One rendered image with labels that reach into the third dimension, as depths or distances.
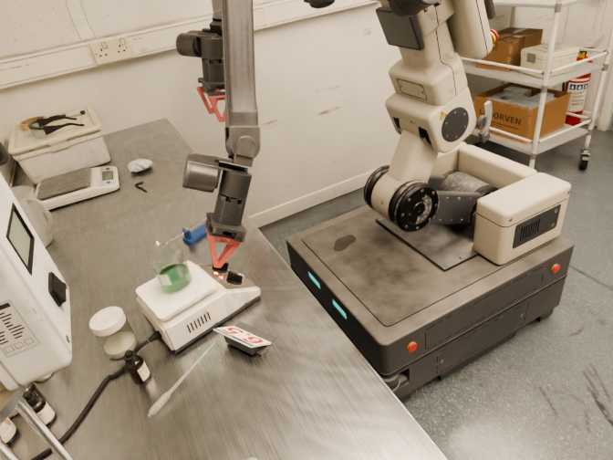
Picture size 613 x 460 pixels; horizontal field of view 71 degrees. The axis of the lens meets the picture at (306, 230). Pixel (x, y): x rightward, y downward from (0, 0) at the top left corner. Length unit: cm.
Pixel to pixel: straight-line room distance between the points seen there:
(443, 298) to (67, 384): 103
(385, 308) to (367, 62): 156
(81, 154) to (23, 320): 153
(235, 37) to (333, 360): 60
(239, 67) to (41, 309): 66
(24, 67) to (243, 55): 133
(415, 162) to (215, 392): 94
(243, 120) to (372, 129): 190
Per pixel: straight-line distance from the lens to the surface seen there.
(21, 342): 28
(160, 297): 83
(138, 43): 206
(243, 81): 85
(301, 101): 239
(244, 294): 85
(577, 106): 355
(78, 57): 205
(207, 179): 83
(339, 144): 258
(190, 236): 111
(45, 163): 179
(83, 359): 94
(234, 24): 87
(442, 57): 135
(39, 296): 27
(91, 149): 178
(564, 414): 168
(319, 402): 71
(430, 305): 139
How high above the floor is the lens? 133
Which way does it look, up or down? 33 degrees down
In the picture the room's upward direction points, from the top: 10 degrees counter-clockwise
